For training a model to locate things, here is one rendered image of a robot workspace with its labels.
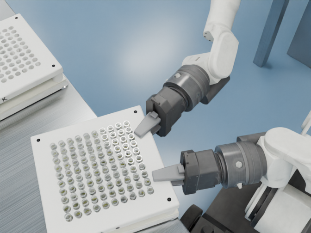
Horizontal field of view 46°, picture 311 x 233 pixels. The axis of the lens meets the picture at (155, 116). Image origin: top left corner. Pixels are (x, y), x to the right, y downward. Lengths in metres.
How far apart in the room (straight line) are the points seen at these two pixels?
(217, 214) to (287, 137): 0.84
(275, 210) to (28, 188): 0.64
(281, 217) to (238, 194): 0.54
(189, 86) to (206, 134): 1.11
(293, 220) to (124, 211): 0.52
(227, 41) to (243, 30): 1.57
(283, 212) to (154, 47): 1.47
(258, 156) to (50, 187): 0.40
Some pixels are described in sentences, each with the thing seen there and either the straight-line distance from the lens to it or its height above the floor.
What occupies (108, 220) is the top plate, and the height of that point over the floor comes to 0.95.
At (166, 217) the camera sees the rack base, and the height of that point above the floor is 0.90.
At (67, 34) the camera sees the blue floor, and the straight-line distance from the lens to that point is 2.41.
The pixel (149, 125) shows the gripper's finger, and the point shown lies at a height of 0.96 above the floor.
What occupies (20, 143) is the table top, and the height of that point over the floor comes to 0.88.
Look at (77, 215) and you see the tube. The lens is 0.72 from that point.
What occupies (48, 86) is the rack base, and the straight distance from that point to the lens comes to 0.94.
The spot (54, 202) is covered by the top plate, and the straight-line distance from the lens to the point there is 0.73.
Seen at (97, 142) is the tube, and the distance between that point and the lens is 0.76.
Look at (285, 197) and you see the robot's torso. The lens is 1.05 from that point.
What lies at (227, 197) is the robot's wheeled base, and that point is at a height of 0.17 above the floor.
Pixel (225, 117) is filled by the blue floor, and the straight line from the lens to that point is 1.97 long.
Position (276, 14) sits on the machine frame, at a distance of 1.99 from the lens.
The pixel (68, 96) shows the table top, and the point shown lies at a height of 0.88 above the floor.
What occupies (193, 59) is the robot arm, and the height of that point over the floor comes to 0.96.
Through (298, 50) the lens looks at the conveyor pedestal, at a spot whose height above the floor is 0.07.
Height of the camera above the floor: 1.61
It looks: 56 degrees down
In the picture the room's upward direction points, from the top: straight up
